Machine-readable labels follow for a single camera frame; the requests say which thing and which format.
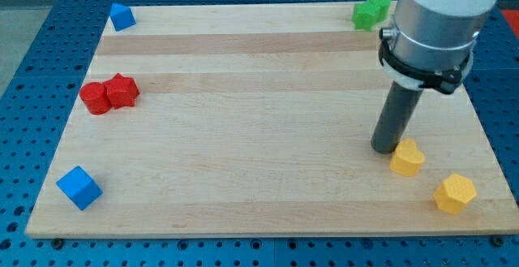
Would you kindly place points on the blue cube block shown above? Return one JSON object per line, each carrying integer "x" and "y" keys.
{"x": 79, "y": 187}

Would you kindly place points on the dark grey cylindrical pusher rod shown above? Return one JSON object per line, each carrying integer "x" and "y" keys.
{"x": 398, "y": 108}

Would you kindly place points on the yellow heart block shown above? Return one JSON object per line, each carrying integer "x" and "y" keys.
{"x": 407, "y": 159}

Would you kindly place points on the blue triangle block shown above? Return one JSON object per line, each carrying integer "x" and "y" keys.
{"x": 121, "y": 16}

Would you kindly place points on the red cylinder block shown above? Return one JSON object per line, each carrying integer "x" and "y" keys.
{"x": 95, "y": 98}

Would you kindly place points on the yellow hexagon block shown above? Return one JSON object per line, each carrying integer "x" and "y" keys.
{"x": 454, "y": 194}

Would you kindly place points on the red star block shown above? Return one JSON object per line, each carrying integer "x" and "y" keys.
{"x": 122, "y": 91}

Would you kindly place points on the green star block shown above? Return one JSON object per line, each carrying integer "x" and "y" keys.
{"x": 365, "y": 15}

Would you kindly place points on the light wooden board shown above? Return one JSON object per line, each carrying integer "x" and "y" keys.
{"x": 255, "y": 121}

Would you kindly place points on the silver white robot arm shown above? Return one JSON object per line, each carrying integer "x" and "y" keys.
{"x": 429, "y": 43}

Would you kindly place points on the green cylinder block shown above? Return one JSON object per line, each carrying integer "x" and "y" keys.
{"x": 381, "y": 8}

